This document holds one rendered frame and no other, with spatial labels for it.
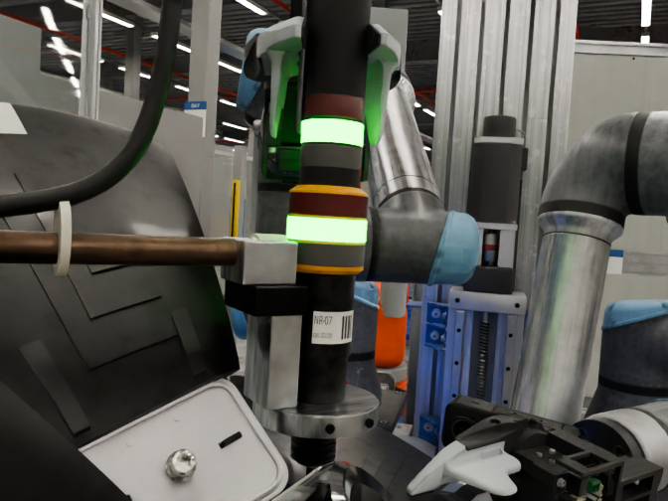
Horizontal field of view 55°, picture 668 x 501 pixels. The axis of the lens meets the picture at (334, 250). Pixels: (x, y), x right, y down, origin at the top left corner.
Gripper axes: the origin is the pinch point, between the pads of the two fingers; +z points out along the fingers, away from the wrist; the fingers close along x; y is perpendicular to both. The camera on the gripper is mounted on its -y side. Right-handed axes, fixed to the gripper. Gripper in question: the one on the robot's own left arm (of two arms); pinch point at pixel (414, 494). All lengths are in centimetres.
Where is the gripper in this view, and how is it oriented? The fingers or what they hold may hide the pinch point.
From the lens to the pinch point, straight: 49.0
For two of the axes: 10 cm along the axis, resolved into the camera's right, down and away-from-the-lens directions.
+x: -1.1, 9.8, 1.4
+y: 5.5, 1.8, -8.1
